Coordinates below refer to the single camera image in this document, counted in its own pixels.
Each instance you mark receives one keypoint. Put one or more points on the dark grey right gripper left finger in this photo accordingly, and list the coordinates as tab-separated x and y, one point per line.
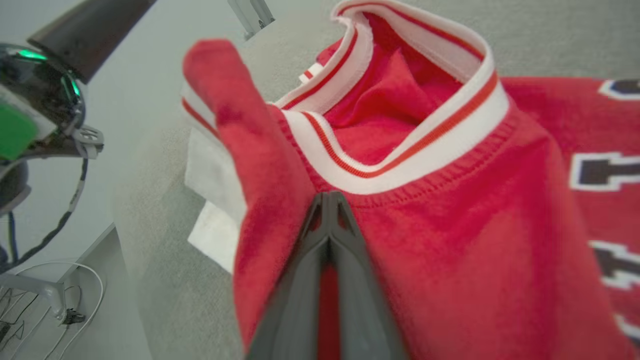
295	300

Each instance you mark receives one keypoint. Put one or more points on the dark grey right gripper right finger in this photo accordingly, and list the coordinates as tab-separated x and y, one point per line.
365	310

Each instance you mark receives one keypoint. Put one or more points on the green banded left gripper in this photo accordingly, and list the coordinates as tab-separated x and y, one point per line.
45	100

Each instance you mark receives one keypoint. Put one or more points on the red lettered jersey white sleeves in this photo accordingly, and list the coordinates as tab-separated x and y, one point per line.
450	225

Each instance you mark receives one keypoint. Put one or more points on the small black plug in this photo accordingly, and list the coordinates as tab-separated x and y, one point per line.
74	316

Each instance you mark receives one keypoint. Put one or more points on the grey partition post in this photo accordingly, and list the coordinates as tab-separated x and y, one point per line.
252	15

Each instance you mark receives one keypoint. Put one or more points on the grey metal frame foot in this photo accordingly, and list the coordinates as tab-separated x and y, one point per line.
35	285

